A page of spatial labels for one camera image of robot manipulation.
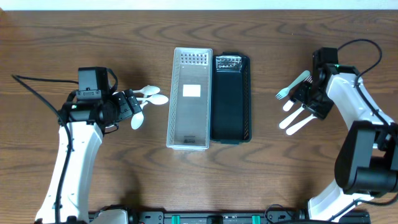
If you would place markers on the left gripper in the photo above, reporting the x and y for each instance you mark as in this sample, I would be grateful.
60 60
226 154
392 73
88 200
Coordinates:
125 106

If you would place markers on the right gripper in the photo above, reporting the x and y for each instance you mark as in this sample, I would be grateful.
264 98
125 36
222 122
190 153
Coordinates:
311 100

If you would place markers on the white fork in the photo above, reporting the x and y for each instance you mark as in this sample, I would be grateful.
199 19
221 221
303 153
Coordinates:
289 104
287 121

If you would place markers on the white spoon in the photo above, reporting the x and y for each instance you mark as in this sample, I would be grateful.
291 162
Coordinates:
138 118
156 99
147 90
293 129

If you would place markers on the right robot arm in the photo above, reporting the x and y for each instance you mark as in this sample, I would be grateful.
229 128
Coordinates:
366 166

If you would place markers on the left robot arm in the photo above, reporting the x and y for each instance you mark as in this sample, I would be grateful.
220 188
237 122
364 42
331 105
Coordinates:
83 120

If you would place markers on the pale green plastic fork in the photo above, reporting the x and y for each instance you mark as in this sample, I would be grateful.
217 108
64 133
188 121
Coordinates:
285 91

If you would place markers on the white spoon top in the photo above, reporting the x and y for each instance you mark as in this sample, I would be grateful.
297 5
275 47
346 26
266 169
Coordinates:
147 90

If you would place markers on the clear plastic basket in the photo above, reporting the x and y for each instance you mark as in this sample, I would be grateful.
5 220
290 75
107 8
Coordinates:
190 99

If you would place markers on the black plastic basket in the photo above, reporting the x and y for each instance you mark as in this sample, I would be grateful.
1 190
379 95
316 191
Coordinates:
231 121

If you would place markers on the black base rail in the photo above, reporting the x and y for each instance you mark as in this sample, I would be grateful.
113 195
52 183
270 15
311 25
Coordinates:
272 216

